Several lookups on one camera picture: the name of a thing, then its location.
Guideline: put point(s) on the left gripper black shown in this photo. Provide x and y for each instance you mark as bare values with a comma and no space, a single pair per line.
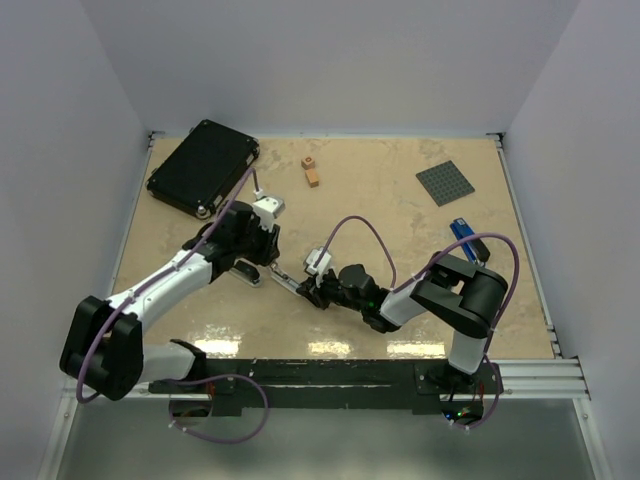
270,251

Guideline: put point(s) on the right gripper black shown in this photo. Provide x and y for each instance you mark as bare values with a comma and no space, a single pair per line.
314,290

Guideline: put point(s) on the grey metal stapler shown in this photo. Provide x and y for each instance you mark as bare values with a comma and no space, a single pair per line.
247,273

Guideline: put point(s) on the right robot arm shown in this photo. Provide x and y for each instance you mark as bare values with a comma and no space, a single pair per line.
465,296

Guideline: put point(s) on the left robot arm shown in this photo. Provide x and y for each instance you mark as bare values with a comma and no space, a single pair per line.
105,348

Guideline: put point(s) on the blue stapler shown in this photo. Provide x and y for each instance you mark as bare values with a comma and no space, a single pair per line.
475,251

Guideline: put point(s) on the black hard case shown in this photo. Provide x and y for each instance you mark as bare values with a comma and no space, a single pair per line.
203,169

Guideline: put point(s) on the plain wooden block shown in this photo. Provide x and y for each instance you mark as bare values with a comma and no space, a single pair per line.
312,177

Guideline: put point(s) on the wooden cube with circle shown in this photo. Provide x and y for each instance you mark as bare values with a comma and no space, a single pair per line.
308,163

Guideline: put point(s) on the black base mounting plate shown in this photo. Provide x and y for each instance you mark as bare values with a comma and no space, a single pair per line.
246,397

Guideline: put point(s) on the grey studded baseplate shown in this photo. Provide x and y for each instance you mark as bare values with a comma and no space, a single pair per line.
445,183

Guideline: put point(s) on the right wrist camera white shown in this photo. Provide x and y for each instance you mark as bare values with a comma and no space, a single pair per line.
317,262

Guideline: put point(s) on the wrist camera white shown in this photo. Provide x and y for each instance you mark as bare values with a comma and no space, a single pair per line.
317,262
268,208

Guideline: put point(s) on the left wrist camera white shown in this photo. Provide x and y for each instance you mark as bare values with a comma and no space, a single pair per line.
268,208

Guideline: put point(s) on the aluminium frame rail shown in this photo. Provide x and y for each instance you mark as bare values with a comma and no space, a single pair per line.
518,379

